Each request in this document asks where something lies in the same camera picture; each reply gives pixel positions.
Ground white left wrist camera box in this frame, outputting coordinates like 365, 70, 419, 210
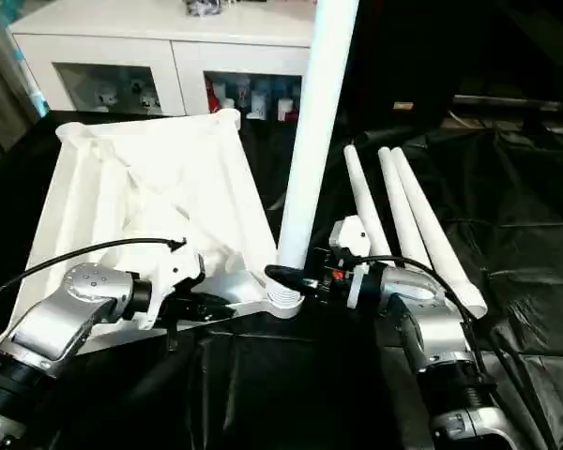
134, 244, 208, 331

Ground white plastic table leg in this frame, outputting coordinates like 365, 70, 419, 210
342, 142, 393, 259
265, 0, 361, 321
376, 146, 444, 273
389, 146, 490, 321

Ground black plastic mat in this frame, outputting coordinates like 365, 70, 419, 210
0, 108, 563, 450

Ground beige curtain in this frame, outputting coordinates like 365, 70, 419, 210
0, 23, 40, 165

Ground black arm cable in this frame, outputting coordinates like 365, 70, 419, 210
342, 254, 556, 450
0, 236, 189, 307

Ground white sideboard cabinet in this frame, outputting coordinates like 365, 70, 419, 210
9, 0, 320, 120

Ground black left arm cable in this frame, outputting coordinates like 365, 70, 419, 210
0, 236, 189, 307

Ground white plastic table top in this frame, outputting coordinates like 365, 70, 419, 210
14, 109, 307, 355

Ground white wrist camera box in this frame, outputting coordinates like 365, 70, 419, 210
329, 215, 374, 310
134, 244, 208, 331

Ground grey toy figure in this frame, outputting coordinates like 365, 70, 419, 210
186, 0, 226, 18

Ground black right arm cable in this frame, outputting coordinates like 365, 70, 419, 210
342, 254, 556, 450

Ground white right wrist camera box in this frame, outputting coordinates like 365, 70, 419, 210
329, 215, 374, 310

